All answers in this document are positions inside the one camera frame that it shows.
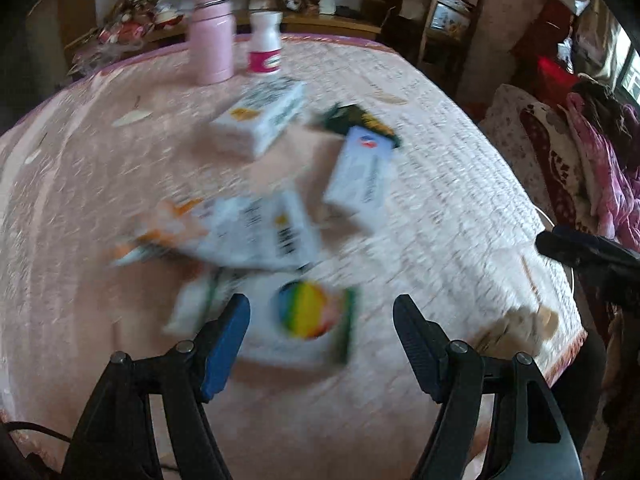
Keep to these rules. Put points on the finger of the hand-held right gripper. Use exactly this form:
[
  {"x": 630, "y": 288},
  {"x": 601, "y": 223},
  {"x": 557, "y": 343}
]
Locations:
[{"x": 585, "y": 255}]

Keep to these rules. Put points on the dark clothes pile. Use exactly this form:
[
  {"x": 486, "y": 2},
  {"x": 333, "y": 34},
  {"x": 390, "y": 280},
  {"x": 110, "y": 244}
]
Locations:
[{"x": 595, "y": 100}]

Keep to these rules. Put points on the dark wooden chair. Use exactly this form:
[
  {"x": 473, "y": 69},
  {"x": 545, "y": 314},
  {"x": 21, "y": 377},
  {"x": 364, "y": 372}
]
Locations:
[{"x": 450, "y": 45}]

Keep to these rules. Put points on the white box with barcode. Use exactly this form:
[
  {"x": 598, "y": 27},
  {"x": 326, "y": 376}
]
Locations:
[{"x": 260, "y": 230}]

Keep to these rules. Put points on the pink thermos bottle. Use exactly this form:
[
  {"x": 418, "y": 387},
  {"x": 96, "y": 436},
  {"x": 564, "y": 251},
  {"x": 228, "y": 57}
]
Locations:
[{"x": 210, "y": 40}]

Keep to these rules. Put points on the orange white packet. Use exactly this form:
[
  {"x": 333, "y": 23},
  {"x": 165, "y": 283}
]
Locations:
[{"x": 165, "y": 230}]

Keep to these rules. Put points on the floral printed box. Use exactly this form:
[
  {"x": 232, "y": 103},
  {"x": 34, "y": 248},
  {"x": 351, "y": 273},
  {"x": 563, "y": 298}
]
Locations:
[{"x": 452, "y": 10}]

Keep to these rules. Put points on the dark green packet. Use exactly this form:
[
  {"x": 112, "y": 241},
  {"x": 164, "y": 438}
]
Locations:
[{"x": 345, "y": 120}]

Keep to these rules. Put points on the white box red-blue logo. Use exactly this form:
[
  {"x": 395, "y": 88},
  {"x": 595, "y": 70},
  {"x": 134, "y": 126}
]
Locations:
[{"x": 360, "y": 175}]

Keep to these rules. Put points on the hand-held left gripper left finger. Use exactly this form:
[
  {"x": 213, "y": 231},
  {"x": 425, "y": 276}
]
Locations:
[{"x": 225, "y": 345}]

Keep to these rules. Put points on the dark red hanging cloth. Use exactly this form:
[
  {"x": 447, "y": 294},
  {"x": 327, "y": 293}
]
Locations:
[{"x": 550, "y": 30}]

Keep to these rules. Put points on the pink quilted tablecloth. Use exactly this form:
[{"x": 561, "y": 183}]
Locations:
[{"x": 100, "y": 185}]

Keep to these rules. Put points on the white box yellow label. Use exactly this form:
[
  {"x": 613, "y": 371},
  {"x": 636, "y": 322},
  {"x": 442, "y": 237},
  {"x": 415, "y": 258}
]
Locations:
[{"x": 260, "y": 115}]

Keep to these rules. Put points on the wooden cabinet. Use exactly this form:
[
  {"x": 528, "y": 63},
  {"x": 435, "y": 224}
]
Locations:
[{"x": 320, "y": 22}]

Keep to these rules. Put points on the red patterned blanket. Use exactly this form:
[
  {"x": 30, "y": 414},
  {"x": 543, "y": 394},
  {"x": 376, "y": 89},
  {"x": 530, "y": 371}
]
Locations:
[{"x": 555, "y": 160}]

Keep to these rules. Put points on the white box rainbow circle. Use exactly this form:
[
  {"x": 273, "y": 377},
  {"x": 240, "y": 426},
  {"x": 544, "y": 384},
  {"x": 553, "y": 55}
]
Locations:
[{"x": 300, "y": 310}]

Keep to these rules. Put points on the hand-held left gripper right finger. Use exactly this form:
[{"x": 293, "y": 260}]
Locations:
[{"x": 417, "y": 345}]

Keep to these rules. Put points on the white pill bottle pink label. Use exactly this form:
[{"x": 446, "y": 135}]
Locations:
[{"x": 265, "y": 40}]

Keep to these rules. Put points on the tall floral covered column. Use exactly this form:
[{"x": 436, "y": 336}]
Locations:
[{"x": 500, "y": 10}]

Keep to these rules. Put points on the floral covered sofa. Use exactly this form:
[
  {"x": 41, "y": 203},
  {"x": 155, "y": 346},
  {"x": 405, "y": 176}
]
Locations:
[{"x": 505, "y": 115}]

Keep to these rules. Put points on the window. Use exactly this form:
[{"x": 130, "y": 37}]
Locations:
[{"x": 632, "y": 75}]

